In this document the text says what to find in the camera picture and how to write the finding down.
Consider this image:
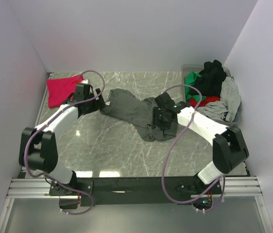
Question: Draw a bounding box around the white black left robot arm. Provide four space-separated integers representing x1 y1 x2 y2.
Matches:
18 85 106 195

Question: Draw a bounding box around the light grey t shirt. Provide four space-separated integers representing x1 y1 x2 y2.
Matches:
197 77 241 122

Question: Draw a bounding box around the black t shirt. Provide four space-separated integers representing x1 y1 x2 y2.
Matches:
194 60 227 97

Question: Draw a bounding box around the red t shirt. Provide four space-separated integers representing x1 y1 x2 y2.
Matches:
188 95 221 107

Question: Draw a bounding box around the green t shirt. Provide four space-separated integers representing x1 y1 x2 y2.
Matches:
184 71 202 102

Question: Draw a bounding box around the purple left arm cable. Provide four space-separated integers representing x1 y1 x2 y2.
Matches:
23 69 106 216

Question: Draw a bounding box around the dark grey t shirt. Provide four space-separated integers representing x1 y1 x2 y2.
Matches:
100 88 177 142

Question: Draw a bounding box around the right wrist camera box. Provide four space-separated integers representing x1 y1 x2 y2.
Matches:
154 92 175 109

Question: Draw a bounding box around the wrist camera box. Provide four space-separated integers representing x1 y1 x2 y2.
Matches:
154 92 175 109
73 83 94 101

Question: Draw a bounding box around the folded pink t shirt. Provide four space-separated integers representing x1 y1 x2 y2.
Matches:
47 75 83 108

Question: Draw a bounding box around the grey plastic bin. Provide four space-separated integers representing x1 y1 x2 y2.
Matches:
181 64 241 126

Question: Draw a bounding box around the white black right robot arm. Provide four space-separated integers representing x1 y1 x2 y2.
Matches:
153 104 249 194

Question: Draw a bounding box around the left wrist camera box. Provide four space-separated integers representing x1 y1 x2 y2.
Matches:
73 83 94 101

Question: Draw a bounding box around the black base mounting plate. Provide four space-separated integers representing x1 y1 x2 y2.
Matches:
48 176 226 207

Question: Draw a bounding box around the aluminium frame rail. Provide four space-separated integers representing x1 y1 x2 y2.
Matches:
6 177 263 199

